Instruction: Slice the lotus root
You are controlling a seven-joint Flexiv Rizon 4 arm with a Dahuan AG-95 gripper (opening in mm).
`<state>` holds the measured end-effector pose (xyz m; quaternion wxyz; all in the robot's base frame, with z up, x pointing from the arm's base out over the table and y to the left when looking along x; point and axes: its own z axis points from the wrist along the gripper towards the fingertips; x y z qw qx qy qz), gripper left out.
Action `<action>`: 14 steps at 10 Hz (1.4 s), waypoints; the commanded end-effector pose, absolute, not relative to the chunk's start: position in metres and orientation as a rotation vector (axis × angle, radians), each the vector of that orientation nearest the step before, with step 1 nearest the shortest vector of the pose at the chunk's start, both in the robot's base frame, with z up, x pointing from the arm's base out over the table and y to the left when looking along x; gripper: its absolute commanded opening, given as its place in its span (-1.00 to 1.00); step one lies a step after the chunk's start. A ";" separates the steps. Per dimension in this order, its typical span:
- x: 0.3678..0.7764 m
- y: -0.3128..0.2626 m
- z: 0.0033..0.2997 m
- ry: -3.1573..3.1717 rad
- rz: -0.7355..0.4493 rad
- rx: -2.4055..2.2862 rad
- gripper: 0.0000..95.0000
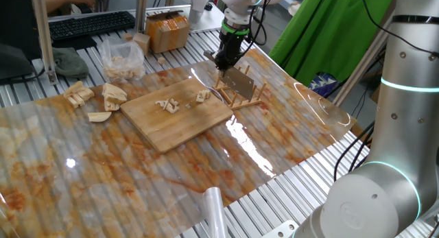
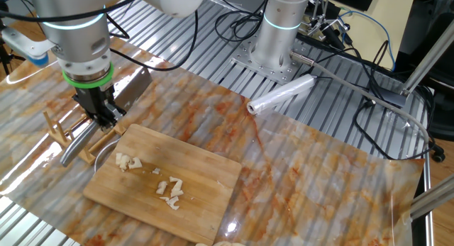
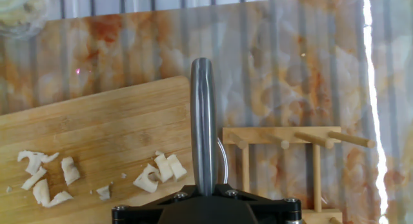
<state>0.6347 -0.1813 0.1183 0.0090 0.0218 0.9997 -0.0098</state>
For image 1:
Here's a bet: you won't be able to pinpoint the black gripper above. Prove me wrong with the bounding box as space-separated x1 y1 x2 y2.
213 30 250 73

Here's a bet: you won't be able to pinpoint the steel cleaver knife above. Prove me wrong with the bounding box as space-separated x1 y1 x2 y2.
202 49 256 102

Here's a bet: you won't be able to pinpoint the plastic bag of lotus pieces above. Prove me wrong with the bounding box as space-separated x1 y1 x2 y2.
98 36 147 83

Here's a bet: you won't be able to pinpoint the thin cut lotus slices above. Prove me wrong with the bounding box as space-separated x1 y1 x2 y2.
195 89 212 104

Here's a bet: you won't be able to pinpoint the flat lotus root slice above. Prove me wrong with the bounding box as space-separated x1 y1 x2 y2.
87 111 112 123

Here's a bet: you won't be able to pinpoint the metal bowl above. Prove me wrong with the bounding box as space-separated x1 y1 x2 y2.
205 86 224 102

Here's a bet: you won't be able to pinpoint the wooden peg rack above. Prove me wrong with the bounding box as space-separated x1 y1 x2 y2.
212 64 268 110

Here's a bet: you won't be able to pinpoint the taped cardboard box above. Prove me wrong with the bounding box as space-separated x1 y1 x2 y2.
144 10 191 55

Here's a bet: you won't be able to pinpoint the bamboo cutting board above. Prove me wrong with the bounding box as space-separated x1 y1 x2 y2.
119 76 234 155

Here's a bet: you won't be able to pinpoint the marble pattern plastic sheet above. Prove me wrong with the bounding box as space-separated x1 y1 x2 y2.
0 47 358 238

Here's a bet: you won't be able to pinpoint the wooden block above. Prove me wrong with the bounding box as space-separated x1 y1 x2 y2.
132 32 152 57

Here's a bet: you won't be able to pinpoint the blue white patterned item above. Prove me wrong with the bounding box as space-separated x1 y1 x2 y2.
307 71 340 97

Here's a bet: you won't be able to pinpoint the black keyboard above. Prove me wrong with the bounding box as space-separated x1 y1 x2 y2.
48 10 136 42

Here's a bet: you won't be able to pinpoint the clear plastic wrap roll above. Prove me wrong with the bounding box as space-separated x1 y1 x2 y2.
200 186 230 238

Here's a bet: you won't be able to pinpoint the plain cardboard box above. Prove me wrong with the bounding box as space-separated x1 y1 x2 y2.
369 80 382 110

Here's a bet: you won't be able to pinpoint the grey green cloth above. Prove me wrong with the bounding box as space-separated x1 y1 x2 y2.
51 46 91 79

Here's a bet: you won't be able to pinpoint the black camera cable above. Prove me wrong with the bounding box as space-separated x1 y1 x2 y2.
239 0 272 59

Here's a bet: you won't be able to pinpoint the aluminium frame post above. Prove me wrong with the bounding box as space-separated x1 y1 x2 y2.
29 0 60 86
331 23 394 107
134 0 149 35

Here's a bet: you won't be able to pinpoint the black power cable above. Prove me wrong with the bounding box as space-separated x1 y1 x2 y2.
333 120 376 182

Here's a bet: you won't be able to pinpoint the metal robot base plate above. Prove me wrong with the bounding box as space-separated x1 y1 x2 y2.
260 219 300 238

